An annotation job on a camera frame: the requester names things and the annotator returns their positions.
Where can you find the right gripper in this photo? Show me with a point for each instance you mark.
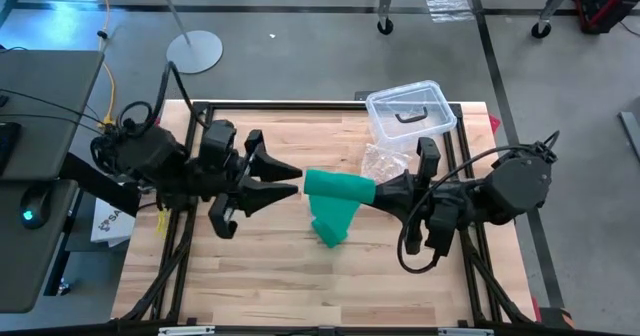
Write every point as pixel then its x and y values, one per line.
pixel 422 186

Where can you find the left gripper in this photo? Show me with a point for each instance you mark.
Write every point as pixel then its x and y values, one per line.
pixel 234 181

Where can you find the green elastic bandage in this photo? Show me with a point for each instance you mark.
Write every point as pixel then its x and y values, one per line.
pixel 335 186

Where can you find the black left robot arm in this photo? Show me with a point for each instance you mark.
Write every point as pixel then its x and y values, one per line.
pixel 150 151

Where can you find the crumpled clear plastic bag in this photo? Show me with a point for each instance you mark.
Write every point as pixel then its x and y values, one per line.
pixel 382 163

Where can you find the clear plastic container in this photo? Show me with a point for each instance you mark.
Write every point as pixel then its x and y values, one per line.
pixel 430 101

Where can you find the red corner piece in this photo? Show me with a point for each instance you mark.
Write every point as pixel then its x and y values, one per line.
pixel 494 124
pixel 536 310

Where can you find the white floor lamp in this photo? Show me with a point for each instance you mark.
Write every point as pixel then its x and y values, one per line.
pixel 195 52

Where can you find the clear plastic floor sheet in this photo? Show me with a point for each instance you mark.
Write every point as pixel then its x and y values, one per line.
pixel 447 3

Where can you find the black computer mouse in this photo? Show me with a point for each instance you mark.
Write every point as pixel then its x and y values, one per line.
pixel 35 206

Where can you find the grey desk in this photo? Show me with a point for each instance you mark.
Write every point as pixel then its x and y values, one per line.
pixel 50 76

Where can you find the red and black crate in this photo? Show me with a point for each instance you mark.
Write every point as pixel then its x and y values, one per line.
pixel 610 1

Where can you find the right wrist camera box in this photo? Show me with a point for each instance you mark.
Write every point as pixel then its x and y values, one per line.
pixel 444 228

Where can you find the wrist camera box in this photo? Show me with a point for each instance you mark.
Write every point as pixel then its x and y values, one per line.
pixel 217 143
pixel 444 228

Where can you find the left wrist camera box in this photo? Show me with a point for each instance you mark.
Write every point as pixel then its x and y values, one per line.
pixel 217 143

